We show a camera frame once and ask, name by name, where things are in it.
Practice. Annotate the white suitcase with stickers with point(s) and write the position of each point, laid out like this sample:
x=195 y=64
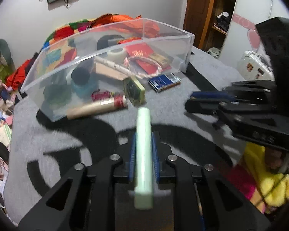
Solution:
x=253 y=66

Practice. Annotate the blue card box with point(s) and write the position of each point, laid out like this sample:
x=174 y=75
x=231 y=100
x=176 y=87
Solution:
x=164 y=82

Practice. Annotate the beige cosmetic tube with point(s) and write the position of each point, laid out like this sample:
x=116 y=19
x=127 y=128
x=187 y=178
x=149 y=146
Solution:
x=108 y=72

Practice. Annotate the dark green glass bottle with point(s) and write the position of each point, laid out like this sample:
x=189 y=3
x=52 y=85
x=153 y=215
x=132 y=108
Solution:
x=57 y=96

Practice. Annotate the pink rabbit figure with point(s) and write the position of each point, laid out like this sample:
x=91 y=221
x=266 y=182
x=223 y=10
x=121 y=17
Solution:
x=4 y=92

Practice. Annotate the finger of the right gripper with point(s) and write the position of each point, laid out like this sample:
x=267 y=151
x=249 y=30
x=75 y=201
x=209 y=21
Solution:
x=212 y=107
x=213 y=95

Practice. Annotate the grey neck pillow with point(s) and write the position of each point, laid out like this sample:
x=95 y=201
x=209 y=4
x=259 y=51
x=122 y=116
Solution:
x=5 y=55

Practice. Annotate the white tape roll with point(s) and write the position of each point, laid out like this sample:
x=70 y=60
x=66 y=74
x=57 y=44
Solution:
x=117 y=55

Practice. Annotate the white wardrobe sliding door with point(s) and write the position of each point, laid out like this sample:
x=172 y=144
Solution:
x=242 y=35

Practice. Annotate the black purple spray bottle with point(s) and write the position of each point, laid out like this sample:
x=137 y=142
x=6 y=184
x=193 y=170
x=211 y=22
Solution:
x=80 y=76

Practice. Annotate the orange down jacket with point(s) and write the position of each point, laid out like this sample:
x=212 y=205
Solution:
x=138 y=27

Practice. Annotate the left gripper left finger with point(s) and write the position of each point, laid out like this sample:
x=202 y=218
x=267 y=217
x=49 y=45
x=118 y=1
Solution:
x=84 y=198

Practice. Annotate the person right hand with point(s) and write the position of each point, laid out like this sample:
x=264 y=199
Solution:
x=274 y=159

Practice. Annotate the red garment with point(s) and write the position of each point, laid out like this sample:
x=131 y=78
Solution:
x=16 y=79

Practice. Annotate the wooden stamp block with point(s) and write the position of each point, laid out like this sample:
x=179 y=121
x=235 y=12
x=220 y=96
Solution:
x=160 y=59

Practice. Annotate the beige tube red band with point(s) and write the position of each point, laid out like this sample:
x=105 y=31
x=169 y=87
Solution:
x=98 y=107

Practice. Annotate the light green tube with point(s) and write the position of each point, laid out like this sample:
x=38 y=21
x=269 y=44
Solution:
x=143 y=189

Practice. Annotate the wooden door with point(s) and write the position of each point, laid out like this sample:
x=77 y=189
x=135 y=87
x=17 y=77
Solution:
x=197 y=18

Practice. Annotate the grey black blanket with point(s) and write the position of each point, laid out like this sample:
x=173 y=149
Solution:
x=42 y=151

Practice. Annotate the colourful patchwork quilt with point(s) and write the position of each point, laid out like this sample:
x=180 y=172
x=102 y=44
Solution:
x=67 y=30

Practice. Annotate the green hexagonal box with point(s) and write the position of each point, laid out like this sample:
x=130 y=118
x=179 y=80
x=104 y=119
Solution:
x=134 y=90

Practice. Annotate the teal cap jar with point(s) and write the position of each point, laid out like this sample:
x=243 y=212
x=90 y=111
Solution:
x=85 y=91

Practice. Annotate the clear plastic storage box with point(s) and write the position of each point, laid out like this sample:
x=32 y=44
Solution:
x=70 y=72

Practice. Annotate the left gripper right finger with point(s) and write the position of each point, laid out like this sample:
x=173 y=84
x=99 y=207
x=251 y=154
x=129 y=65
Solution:
x=202 y=198

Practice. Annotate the red envelope packet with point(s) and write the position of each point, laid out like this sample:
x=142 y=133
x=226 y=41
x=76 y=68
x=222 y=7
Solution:
x=139 y=54

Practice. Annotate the white pen with gold tip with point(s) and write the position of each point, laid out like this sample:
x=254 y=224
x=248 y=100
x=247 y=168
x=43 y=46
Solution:
x=118 y=67

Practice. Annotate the wooden wardrobe shelf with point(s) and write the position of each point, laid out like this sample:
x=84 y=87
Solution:
x=218 y=26

